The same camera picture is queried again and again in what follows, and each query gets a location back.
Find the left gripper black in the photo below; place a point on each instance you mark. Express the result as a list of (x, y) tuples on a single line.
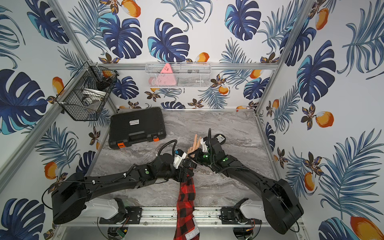
[(188, 164)]

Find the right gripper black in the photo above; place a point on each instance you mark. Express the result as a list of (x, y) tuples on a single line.
[(197, 156)]

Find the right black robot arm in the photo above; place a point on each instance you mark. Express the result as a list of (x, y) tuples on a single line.
[(281, 206)]

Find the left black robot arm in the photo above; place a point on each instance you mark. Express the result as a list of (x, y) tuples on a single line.
[(70, 198)]

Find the red black plaid sleeve forearm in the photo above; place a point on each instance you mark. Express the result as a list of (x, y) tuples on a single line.
[(187, 228)]

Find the mannequin hand peace sign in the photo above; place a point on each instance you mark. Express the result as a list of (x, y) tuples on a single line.
[(195, 146)]

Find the black round puck with label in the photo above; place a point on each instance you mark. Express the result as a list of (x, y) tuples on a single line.
[(220, 138)]

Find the black plastic tool case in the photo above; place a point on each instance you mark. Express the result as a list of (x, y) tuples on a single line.
[(127, 129)]

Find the pink triangular item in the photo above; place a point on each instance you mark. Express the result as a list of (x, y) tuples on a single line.
[(165, 78)]

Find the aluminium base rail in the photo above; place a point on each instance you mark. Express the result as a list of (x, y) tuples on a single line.
[(167, 216)]

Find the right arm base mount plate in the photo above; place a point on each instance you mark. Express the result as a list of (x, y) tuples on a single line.
[(233, 216)]

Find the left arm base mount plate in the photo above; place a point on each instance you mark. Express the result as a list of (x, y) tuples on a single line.
[(129, 216)]

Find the white wire shelf basket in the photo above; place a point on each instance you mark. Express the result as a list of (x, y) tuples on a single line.
[(188, 74)]

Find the black wire basket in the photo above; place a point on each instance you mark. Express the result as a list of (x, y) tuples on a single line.
[(88, 91)]

